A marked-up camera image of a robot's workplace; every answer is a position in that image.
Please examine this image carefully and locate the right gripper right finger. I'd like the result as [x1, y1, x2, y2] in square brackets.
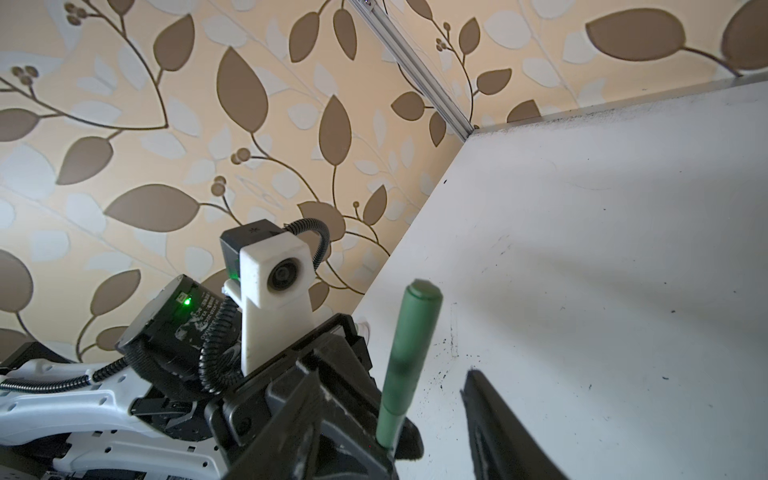
[461, 369, 565, 479]

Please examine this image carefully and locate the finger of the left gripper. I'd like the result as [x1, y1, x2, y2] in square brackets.
[314, 354, 424, 479]

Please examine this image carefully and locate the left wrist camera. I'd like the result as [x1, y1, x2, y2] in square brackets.
[220, 220, 318, 376]

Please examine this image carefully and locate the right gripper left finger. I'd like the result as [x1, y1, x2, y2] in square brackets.
[226, 372, 323, 479]

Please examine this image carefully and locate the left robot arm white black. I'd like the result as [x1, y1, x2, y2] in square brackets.
[1, 218, 424, 479]

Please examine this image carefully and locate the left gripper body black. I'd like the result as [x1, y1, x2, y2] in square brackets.
[205, 314, 372, 462]

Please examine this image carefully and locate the green pen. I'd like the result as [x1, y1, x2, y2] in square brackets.
[375, 406, 406, 453]

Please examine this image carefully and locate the green pen cap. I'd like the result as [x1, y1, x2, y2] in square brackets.
[381, 279, 443, 416]

